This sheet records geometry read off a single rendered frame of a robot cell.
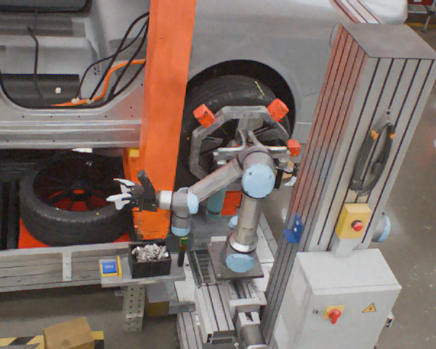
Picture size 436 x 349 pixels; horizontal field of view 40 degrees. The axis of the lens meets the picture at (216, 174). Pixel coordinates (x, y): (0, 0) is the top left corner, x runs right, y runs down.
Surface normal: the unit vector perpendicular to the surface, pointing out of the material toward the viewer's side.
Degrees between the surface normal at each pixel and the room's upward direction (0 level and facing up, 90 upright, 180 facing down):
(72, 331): 0
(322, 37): 90
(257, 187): 82
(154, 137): 90
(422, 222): 0
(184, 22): 90
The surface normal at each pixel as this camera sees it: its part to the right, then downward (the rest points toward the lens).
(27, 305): 0.14, -0.79
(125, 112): 0.23, 0.61
